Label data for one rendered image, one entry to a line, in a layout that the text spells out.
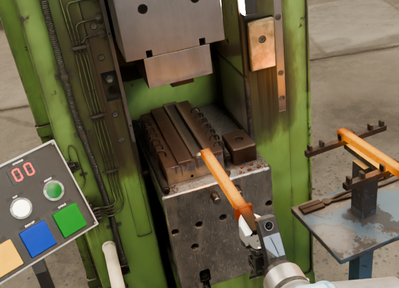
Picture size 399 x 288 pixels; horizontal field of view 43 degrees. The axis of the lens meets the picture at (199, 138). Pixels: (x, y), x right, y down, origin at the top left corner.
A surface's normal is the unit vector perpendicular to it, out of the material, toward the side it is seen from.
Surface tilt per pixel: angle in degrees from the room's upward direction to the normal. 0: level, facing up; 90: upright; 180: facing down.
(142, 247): 90
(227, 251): 90
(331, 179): 0
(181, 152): 0
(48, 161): 60
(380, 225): 0
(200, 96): 90
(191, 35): 90
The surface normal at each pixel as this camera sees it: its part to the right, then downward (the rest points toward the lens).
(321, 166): -0.13, -0.85
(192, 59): 0.29, 0.46
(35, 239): 0.51, -0.16
